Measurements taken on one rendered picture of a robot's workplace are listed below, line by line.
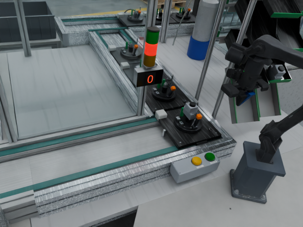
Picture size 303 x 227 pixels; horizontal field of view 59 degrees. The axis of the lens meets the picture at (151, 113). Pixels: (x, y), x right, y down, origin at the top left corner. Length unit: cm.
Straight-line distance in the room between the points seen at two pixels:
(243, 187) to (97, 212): 60
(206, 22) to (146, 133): 106
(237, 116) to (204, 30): 88
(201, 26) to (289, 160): 110
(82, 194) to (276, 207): 80
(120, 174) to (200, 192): 36
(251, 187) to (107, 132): 66
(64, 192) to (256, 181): 74
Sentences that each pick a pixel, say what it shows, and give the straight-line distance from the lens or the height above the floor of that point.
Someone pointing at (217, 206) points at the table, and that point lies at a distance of 119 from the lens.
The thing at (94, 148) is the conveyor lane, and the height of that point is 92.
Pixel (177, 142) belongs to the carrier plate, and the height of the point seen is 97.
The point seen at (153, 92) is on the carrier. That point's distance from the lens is 146.
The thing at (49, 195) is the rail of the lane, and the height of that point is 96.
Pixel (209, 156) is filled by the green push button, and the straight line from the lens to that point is 120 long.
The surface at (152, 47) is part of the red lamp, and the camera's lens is 109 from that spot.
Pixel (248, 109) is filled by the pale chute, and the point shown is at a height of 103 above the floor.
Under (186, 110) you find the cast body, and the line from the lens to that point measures 126.
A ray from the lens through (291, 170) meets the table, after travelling 149.
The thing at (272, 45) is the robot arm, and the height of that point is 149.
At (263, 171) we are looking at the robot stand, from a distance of 112.
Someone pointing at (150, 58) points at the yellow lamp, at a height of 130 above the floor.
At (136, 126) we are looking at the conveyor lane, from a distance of 130.
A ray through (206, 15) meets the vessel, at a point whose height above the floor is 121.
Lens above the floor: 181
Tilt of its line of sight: 39 degrees down
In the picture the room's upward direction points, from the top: 9 degrees clockwise
